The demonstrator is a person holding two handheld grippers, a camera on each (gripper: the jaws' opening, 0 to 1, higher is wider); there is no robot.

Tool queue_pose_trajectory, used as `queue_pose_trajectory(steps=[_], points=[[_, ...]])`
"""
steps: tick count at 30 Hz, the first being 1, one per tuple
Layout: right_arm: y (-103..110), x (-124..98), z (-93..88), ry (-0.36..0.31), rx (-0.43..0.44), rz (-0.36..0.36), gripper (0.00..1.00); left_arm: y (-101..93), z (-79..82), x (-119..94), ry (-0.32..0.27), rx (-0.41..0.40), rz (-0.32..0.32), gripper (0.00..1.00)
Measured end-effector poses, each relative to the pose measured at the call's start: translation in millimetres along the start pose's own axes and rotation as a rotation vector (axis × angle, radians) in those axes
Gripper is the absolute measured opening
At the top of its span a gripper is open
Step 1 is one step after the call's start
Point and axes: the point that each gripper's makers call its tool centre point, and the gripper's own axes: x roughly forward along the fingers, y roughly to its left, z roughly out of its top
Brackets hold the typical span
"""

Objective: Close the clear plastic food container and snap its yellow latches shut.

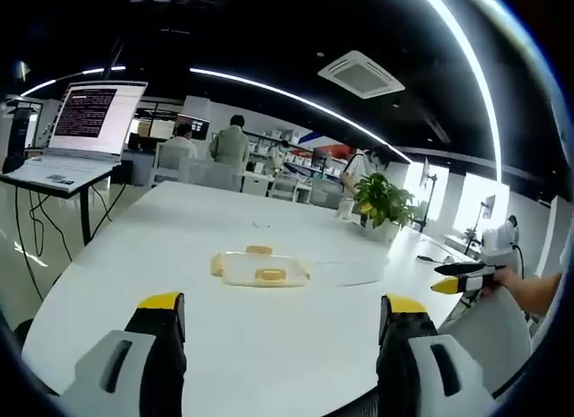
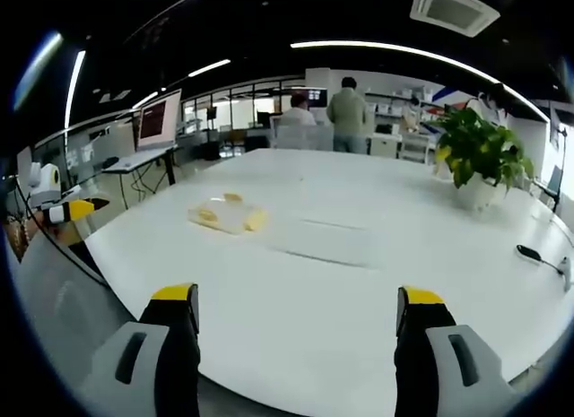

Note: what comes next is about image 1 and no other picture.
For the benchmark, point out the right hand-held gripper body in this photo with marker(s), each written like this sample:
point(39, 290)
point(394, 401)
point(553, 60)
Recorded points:
point(500, 242)

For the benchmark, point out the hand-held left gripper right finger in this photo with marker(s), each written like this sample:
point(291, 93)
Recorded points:
point(417, 372)

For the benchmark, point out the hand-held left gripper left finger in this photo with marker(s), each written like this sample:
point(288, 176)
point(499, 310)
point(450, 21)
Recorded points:
point(134, 367)

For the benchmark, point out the beige plastic buckle part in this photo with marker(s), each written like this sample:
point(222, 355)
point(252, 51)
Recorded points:
point(259, 250)
point(270, 275)

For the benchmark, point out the person's right hand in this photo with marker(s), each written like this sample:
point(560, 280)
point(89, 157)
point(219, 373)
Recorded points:
point(507, 282)

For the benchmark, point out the black spoon-shaped tool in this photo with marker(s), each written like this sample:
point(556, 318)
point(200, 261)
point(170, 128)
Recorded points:
point(430, 258)

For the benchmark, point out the white chair backrest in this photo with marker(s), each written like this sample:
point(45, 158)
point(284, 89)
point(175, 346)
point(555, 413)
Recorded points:
point(489, 341)

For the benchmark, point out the green potted plant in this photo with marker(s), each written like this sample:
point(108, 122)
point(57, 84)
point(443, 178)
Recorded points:
point(381, 202)

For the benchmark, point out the clear plastic sheet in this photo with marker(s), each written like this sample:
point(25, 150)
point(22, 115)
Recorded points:
point(354, 273)

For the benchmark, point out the clear plastic cup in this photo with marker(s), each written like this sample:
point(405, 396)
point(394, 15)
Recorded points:
point(345, 210)

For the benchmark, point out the clear plastic tray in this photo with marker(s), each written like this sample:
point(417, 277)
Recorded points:
point(242, 269)

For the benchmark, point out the black-legged laptop stand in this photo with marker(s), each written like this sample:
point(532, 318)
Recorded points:
point(85, 206)

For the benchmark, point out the curved ceiling light strip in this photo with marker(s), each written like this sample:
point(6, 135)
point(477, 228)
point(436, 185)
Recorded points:
point(475, 72)

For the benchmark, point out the ceiling air vent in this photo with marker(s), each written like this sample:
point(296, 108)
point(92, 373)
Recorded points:
point(361, 74)

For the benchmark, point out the white open laptop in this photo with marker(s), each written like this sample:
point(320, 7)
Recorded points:
point(85, 130)

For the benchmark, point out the long ceiling light strip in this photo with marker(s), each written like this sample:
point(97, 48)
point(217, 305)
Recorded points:
point(291, 96)

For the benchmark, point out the black standing banner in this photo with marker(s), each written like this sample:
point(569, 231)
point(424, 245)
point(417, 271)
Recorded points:
point(20, 130)

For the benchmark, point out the dark wall monitor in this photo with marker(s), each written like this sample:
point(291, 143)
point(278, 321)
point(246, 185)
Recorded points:
point(195, 126)

